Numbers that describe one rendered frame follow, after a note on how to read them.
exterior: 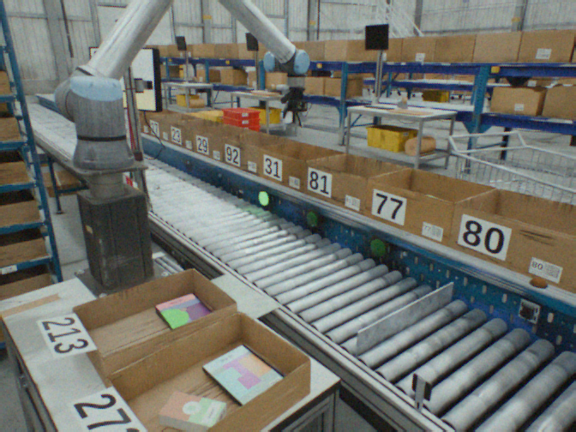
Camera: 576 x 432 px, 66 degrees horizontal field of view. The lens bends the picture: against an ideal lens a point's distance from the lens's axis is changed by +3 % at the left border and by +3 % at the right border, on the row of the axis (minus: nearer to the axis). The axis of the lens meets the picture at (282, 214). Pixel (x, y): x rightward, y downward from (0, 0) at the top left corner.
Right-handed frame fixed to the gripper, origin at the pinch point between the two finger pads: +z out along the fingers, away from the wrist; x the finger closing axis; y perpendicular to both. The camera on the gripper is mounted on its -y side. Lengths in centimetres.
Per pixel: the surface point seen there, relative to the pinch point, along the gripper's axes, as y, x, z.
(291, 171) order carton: 9.1, -8.0, 20.0
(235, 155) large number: -43.6, -8.3, 21.7
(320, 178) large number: 31.0, -8.1, 18.4
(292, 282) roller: 65, -52, 42
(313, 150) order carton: -6.9, 20.9, 15.8
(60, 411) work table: 79, -132, 42
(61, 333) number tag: 65, -127, 31
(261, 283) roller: 59, -61, 42
